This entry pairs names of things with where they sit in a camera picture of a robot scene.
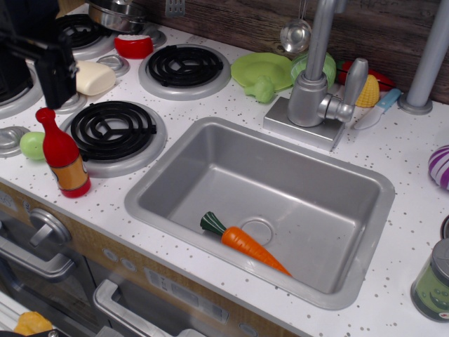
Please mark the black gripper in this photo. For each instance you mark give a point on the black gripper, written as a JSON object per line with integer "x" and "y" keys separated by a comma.
{"x": 29, "y": 32}

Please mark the silver hanging ladle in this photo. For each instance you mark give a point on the silver hanging ladle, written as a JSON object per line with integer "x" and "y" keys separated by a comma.
{"x": 296, "y": 34}

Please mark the grey stove knob front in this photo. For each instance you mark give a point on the grey stove knob front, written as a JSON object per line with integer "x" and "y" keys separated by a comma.
{"x": 10, "y": 140}

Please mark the grey plastic sink basin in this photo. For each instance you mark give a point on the grey plastic sink basin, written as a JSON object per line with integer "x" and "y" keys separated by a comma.
{"x": 320, "y": 217}

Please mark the green toy lettuce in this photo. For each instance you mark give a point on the green toy lettuce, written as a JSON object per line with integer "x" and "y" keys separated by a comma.
{"x": 329, "y": 68}

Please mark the grey lower door handle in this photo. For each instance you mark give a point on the grey lower door handle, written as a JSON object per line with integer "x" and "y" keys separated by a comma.
{"x": 137, "y": 312}

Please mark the yellow toy below counter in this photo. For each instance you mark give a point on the yellow toy below counter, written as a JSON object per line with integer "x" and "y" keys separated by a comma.
{"x": 30, "y": 323}

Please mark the green toy plate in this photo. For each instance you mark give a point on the green toy plate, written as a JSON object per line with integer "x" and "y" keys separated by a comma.
{"x": 248, "y": 68}

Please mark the front right stove burner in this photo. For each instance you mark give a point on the front right stove burner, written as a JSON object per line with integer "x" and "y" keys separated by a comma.
{"x": 116, "y": 138}

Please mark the back left stove burner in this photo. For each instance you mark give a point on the back left stove burner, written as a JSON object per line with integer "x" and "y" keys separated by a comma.
{"x": 88, "y": 40}

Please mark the cream toy milk jug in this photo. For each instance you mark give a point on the cream toy milk jug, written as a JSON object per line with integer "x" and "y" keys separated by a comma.
{"x": 93, "y": 78}

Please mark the red toy chili pepper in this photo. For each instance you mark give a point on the red toy chili pepper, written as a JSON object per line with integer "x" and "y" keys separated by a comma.
{"x": 343, "y": 68}

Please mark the back right stove burner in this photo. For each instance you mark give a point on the back right stove burner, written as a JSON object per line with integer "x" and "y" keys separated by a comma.
{"x": 184, "y": 72}

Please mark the stove burner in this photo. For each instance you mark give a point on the stove burner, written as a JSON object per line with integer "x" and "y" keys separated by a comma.
{"x": 88, "y": 40}
{"x": 116, "y": 138}
{"x": 184, "y": 72}
{"x": 23, "y": 100}

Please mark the hanging grey slotted spatula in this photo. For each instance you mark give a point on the hanging grey slotted spatula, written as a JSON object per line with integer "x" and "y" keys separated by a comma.
{"x": 174, "y": 8}

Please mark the green labelled toy can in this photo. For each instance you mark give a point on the green labelled toy can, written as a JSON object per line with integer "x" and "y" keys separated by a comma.
{"x": 429, "y": 291}

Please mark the green toy apple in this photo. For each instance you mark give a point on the green toy apple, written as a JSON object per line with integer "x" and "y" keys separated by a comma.
{"x": 31, "y": 145}

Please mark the grey oven door handle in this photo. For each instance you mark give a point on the grey oven door handle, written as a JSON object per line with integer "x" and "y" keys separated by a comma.
{"x": 58, "y": 268}

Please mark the grey stove knob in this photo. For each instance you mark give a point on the grey stove knob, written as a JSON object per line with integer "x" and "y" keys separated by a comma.
{"x": 10, "y": 140}
{"x": 118, "y": 64}
{"x": 157, "y": 36}
{"x": 74, "y": 104}

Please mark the grey vertical support post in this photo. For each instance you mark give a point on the grey vertical support post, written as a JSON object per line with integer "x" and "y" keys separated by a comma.
{"x": 417, "y": 100}

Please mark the red toy ketchup bottle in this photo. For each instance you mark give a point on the red toy ketchup bottle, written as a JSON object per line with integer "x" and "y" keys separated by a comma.
{"x": 63, "y": 157}

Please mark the orange toy carrot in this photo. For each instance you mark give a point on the orange toy carrot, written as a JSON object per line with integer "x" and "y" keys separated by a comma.
{"x": 241, "y": 241}

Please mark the grey oven dial knob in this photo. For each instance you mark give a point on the grey oven dial knob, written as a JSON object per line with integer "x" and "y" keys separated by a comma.
{"x": 48, "y": 228}

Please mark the silver toy faucet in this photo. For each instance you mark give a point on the silver toy faucet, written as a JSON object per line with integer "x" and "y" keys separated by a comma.
{"x": 312, "y": 115}

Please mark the grey stove knob upper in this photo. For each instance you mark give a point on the grey stove knob upper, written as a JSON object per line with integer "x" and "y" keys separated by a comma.
{"x": 118, "y": 64}

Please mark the grey stove knob back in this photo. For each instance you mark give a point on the grey stove knob back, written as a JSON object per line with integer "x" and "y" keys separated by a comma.
{"x": 157, "y": 36}

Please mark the blue handled toy knife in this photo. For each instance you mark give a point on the blue handled toy knife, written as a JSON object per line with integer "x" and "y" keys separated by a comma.
{"x": 373, "y": 116}

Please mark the front left stove burner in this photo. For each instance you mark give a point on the front left stove burner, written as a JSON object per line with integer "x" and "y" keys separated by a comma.
{"x": 23, "y": 100}

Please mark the purple striped toy onion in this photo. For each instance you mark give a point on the purple striped toy onion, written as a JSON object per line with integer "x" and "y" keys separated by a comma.
{"x": 438, "y": 167}

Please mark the grey stove knob middle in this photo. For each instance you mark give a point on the grey stove knob middle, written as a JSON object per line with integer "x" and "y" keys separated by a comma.
{"x": 74, "y": 104}

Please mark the stainless steel toy pot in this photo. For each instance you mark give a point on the stainless steel toy pot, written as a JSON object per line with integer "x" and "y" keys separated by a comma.
{"x": 120, "y": 16}

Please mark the yellow toy corn cob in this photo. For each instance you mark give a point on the yellow toy corn cob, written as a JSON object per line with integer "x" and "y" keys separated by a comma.
{"x": 370, "y": 93}

